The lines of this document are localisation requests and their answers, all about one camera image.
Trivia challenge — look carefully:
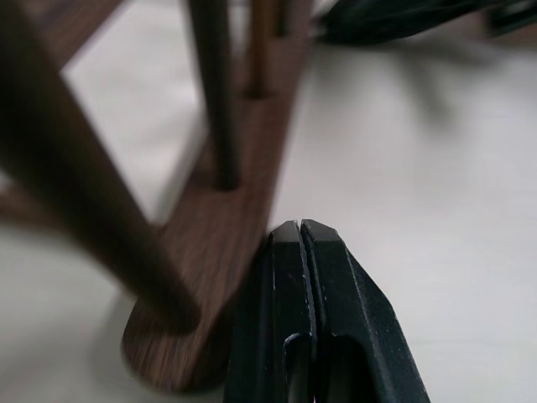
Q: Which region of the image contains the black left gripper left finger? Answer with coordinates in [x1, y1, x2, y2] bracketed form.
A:
[222, 219, 316, 403]

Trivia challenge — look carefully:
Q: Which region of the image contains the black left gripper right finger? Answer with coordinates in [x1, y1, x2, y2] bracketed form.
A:
[300, 218, 434, 403]

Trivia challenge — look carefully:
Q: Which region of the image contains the blurred black ribbed object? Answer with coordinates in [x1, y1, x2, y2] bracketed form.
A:
[312, 0, 537, 46]

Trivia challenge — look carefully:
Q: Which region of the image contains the brown wooden dish rack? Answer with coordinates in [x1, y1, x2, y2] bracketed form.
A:
[0, 0, 321, 395]

